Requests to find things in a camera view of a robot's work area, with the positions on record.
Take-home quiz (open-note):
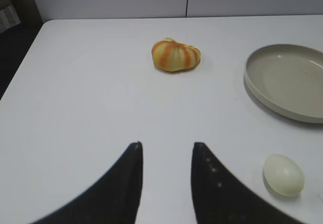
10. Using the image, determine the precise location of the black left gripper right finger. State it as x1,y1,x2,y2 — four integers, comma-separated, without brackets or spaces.
191,142,299,223

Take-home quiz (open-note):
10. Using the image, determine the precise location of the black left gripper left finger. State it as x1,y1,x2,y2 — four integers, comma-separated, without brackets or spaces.
37,142,143,223

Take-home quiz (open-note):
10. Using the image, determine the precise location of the white peeled egg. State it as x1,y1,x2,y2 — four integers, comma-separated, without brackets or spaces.
262,154,305,197

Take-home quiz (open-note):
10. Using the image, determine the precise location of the beige round plate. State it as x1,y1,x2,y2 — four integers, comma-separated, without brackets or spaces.
244,44,322,124

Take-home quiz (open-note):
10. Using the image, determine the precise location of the peeled orange mandarin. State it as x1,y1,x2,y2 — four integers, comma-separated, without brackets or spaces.
151,38,201,73

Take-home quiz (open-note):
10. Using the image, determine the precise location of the cardboard box in corner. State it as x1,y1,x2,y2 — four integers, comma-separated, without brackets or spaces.
0,0,21,33

